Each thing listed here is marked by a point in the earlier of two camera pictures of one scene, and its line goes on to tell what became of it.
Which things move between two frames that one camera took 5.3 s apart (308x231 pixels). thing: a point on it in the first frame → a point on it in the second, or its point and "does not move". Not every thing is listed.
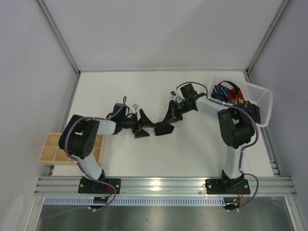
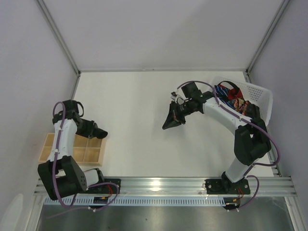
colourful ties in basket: (253, 110) does not move
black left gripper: (138, 123) → (95, 130)
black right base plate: (226, 186) does not move
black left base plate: (86, 186) does not move
